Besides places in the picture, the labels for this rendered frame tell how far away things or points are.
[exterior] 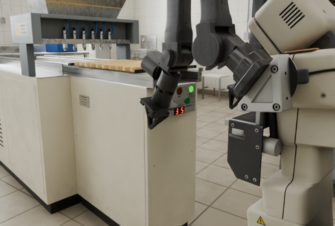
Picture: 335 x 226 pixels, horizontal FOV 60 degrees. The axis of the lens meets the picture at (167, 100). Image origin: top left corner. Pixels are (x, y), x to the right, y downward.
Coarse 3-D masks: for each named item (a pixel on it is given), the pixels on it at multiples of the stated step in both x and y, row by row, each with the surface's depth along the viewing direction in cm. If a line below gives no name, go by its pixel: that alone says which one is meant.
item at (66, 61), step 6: (42, 60) 269; (48, 60) 260; (54, 60) 251; (60, 60) 243; (66, 60) 235; (72, 60) 228; (78, 60) 221; (84, 60) 214; (90, 60) 210; (180, 72) 147; (186, 72) 144; (192, 72) 142; (198, 72) 139; (180, 78) 148; (186, 78) 145; (192, 78) 142; (198, 78) 140
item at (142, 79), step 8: (64, 64) 174; (64, 72) 176; (72, 72) 169; (80, 72) 162; (88, 72) 156; (96, 72) 150; (104, 72) 145; (112, 72) 140; (120, 72) 135; (112, 80) 141; (120, 80) 136; (128, 80) 131; (136, 80) 127; (144, 80) 123; (152, 80) 120
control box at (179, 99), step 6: (180, 84) 132; (186, 84) 135; (192, 84) 138; (186, 90) 135; (174, 96) 130; (180, 96) 133; (186, 96) 136; (192, 96) 139; (180, 102) 133; (192, 102) 139; (180, 108) 134; (186, 108) 137; (192, 108) 140; (174, 114) 131
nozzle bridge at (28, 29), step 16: (16, 16) 165; (32, 16) 151; (48, 16) 157; (64, 16) 163; (80, 16) 169; (16, 32) 168; (32, 32) 152; (48, 32) 166; (80, 32) 180; (96, 32) 188; (128, 32) 202; (32, 48) 163; (128, 48) 209; (32, 64) 164
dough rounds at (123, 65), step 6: (108, 60) 173; (114, 60) 173; (120, 60) 173; (126, 60) 173; (132, 60) 174; (138, 60) 173; (84, 66) 154; (90, 66) 149; (96, 66) 145; (102, 66) 141; (108, 66) 141; (114, 66) 136; (120, 66) 132; (126, 66) 129; (132, 66) 130; (138, 66) 129
